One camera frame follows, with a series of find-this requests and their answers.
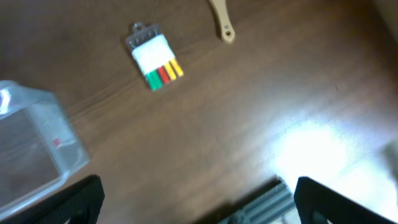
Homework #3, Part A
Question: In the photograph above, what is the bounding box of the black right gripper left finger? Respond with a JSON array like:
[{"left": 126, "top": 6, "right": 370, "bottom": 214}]
[{"left": 1, "top": 175, "right": 104, "bottom": 224}]

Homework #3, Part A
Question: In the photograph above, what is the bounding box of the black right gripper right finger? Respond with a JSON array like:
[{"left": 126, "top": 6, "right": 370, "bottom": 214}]
[{"left": 294, "top": 177, "right": 394, "bottom": 224}]

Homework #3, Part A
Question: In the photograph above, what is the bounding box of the colourful bit set case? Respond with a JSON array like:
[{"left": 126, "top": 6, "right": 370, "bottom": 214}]
[{"left": 125, "top": 22, "right": 184, "bottom": 91}]

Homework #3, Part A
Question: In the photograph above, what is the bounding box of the orange scraper wooden handle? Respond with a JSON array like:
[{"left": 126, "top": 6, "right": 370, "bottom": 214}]
[{"left": 209, "top": 0, "right": 236, "bottom": 44}]

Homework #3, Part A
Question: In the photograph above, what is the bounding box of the clear plastic container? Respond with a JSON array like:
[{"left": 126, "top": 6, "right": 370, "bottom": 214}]
[{"left": 1, "top": 80, "right": 90, "bottom": 220}]

